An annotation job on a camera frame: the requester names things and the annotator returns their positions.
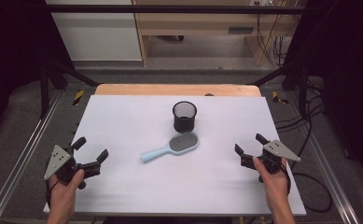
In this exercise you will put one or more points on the white cabinet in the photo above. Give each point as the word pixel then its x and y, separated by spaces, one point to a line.
pixel 98 37

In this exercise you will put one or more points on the person's left hand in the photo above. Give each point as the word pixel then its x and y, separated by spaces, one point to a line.
pixel 62 194

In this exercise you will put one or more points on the black horizontal frame bar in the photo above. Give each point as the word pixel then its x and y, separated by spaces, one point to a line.
pixel 170 9

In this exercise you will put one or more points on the wooden table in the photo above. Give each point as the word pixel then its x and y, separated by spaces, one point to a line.
pixel 170 89

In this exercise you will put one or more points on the light blue hairbrush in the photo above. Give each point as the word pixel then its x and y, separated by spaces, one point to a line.
pixel 182 143

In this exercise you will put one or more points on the black curtain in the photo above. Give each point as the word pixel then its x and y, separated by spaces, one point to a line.
pixel 350 77
pixel 11 62

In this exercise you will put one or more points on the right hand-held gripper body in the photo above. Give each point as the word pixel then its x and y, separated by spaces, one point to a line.
pixel 280 151

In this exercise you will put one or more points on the chair base with caster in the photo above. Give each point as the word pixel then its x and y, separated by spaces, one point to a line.
pixel 170 37

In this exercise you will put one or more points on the white table mat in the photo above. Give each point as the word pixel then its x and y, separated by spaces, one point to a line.
pixel 123 124

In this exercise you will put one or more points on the aluminium floor rail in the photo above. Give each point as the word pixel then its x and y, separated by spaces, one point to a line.
pixel 20 155
pixel 334 193

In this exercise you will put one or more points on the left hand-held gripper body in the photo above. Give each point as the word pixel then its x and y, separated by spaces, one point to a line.
pixel 56 158

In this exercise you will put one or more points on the black mesh pen holder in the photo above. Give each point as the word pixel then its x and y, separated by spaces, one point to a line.
pixel 184 124

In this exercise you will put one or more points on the black diagonal frame strut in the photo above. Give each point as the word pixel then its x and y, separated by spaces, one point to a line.
pixel 278 73
pixel 73 74

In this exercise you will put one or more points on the person's right hand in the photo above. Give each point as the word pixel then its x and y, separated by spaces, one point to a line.
pixel 272 186

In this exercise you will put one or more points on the wooden desk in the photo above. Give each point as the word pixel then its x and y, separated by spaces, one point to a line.
pixel 201 25

